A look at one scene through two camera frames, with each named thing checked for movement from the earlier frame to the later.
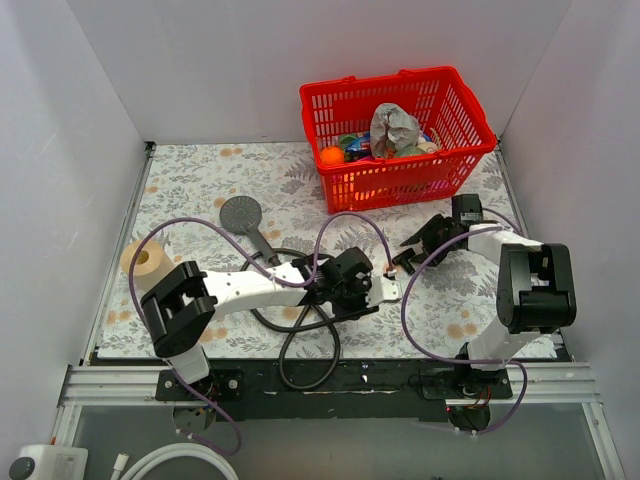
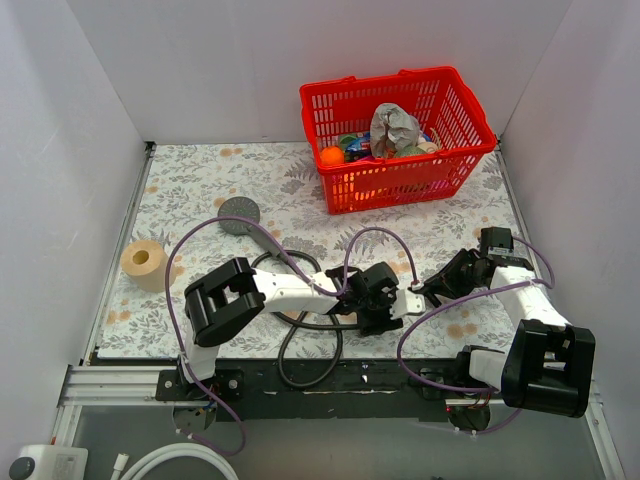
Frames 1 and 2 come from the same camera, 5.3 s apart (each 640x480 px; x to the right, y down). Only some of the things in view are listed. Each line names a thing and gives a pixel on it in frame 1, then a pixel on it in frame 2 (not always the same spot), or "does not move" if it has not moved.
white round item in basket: x=428 y=147 does not move
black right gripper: x=435 y=237 to x=461 y=273
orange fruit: x=332 y=155 does not move
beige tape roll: x=151 y=265 does not move
